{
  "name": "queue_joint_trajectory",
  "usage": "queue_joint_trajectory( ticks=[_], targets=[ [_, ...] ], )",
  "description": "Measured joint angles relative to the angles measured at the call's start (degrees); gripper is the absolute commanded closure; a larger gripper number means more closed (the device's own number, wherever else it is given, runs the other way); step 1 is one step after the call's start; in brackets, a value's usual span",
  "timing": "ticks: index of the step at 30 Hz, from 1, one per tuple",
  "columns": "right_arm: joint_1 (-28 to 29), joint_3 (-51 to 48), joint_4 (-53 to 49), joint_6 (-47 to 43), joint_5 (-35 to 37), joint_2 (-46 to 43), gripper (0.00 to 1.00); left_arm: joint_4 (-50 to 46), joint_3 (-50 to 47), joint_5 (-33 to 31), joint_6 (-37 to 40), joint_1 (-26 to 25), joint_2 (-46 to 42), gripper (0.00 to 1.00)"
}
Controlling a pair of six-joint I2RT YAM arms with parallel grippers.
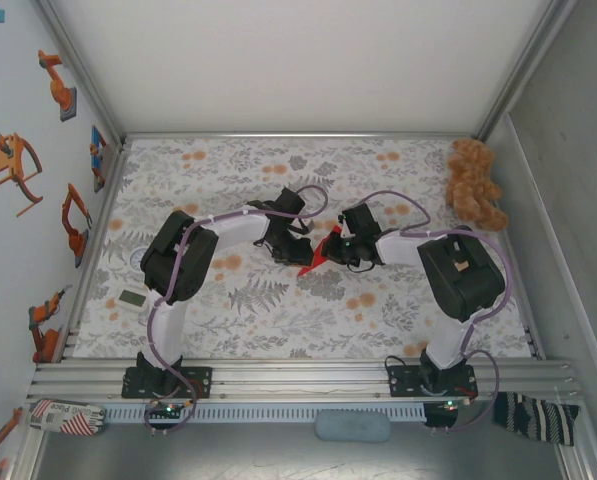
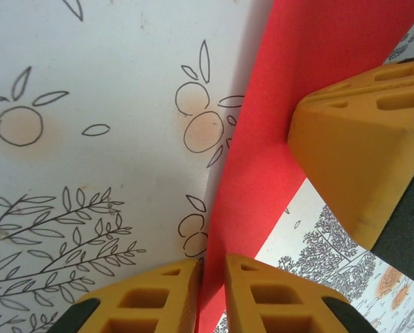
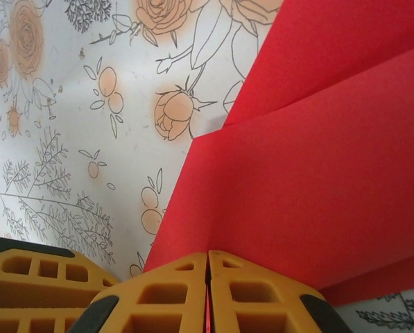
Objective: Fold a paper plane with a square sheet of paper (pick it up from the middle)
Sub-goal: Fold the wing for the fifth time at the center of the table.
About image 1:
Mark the red square paper sheet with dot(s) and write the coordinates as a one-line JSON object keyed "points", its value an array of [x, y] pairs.
{"points": [[318, 260]]}

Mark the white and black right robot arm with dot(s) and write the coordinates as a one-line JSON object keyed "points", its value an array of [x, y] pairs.
{"points": [[463, 275]]}

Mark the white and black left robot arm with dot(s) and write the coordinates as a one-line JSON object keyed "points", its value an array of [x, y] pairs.
{"points": [[178, 260]]}

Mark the floral patterned tablecloth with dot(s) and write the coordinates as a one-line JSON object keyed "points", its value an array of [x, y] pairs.
{"points": [[278, 320]]}

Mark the brown teddy bear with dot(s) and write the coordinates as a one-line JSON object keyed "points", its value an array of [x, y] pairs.
{"points": [[470, 185]]}

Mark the round white dial gauge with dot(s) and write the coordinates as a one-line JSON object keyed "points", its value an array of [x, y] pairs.
{"points": [[137, 257]]}

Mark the white digital timer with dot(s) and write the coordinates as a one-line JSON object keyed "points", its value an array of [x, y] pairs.
{"points": [[132, 300]]}

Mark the blue-grey oval sponge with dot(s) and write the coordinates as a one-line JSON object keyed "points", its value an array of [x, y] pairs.
{"points": [[353, 426]]}

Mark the small circuit board green light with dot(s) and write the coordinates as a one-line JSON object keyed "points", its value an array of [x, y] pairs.
{"points": [[455, 404], [170, 409]]}

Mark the black white striped sock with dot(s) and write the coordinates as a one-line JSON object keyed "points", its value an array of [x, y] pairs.
{"points": [[538, 417]]}

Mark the printed red white pouch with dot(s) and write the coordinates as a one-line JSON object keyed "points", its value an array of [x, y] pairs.
{"points": [[63, 417]]}

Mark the aluminium extrusion frame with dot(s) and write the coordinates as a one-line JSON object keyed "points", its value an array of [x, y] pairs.
{"points": [[298, 377]]}

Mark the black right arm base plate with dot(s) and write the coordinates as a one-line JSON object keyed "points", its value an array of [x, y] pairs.
{"points": [[403, 382]]}

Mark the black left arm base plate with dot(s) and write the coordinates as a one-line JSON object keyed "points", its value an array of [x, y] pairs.
{"points": [[200, 382]]}

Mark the blue and orange wall sticker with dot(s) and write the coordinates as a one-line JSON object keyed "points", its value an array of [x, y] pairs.
{"points": [[98, 160]]}

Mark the orange gripper wall sticker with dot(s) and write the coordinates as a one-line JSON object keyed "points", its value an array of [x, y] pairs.
{"points": [[10, 165]]}

